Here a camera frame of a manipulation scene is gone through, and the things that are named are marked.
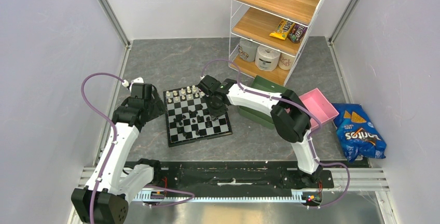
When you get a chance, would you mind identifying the black white chessboard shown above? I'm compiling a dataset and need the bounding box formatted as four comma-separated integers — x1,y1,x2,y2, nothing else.
163,85,232,147

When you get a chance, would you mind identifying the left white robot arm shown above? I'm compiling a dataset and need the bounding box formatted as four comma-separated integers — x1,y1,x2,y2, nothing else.
71,77,166,223

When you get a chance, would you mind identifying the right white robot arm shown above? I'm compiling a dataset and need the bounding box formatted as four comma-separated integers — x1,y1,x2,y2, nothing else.
198,75,322,187

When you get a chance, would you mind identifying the green square tray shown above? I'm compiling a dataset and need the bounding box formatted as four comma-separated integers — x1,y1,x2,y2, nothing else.
238,75,287,130

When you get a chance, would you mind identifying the grey mug with drawing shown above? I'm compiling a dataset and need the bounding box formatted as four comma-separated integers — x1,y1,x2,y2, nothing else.
239,38,259,62

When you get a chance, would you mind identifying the white toilet paper roll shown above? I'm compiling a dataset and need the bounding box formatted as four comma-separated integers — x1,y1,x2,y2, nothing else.
255,45,281,72

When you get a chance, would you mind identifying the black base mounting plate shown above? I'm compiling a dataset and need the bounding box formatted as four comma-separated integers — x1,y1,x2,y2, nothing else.
129,160,334,198

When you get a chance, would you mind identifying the pink square tray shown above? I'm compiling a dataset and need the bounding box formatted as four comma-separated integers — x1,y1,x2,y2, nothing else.
299,88,339,125

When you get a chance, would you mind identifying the yellow M&M candy bag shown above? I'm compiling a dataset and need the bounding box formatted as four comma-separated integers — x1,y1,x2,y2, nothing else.
269,19,295,40

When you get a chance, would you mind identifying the brown M&M candy bag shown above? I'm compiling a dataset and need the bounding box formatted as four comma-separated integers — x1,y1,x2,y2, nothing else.
288,23,308,43

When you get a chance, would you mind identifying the blue Doritos chip bag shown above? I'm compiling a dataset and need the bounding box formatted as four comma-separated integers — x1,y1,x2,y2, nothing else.
333,103,387,162

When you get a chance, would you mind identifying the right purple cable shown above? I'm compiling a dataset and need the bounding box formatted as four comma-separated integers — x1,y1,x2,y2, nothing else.
200,59,351,209

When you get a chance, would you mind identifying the purple cable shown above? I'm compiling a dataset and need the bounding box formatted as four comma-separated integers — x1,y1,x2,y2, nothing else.
200,59,351,209
81,73,195,224

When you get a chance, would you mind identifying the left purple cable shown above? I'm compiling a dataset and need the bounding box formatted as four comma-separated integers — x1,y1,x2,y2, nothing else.
81,73,195,224

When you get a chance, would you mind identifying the white wire wooden shelf unit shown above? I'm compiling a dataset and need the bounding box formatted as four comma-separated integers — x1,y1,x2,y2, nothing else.
229,0,325,67

